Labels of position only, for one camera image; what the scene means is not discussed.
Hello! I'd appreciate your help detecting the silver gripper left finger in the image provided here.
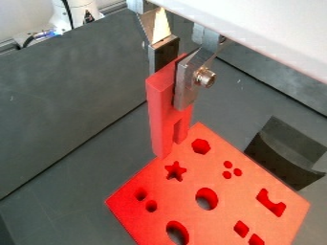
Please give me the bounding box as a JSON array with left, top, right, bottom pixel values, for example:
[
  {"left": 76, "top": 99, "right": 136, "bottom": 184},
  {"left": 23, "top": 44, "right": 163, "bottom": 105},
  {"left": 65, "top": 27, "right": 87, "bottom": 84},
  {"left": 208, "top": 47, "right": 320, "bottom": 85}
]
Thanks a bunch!
[{"left": 139, "top": 8, "right": 180, "bottom": 74}]

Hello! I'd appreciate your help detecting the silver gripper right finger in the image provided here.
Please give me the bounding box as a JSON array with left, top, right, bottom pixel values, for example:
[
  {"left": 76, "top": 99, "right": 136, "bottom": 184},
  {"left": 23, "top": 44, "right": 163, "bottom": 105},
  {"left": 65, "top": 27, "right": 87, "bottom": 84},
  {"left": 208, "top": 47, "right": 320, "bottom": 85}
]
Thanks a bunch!
[{"left": 174, "top": 37, "right": 232, "bottom": 111}]

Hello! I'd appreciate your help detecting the red double-square peg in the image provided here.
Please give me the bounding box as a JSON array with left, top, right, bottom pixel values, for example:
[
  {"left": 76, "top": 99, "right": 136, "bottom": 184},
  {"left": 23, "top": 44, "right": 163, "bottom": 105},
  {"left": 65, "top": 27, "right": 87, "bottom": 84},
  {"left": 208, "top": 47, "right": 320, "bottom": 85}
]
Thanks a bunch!
[{"left": 146, "top": 54, "right": 194, "bottom": 158}]

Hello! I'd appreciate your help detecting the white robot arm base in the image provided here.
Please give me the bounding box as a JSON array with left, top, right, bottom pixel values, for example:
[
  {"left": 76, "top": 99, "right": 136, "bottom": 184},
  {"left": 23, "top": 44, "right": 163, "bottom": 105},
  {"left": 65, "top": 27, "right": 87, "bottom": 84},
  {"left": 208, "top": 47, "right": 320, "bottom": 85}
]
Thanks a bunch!
[{"left": 13, "top": 0, "right": 104, "bottom": 49}]

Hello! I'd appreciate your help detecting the black curved holder block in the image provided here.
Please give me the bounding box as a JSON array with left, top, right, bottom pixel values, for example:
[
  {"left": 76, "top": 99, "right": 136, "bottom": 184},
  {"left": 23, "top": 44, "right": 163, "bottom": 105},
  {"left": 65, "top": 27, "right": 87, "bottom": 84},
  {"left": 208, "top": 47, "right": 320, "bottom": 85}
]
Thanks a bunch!
[{"left": 244, "top": 117, "right": 327, "bottom": 190}]

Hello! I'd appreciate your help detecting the red shape-sorting block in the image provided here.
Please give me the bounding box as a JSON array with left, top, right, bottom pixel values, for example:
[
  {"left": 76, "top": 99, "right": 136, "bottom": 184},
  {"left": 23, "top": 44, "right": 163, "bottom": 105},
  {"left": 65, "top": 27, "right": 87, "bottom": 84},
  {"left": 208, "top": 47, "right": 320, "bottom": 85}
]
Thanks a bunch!
[{"left": 106, "top": 123, "right": 310, "bottom": 245}]

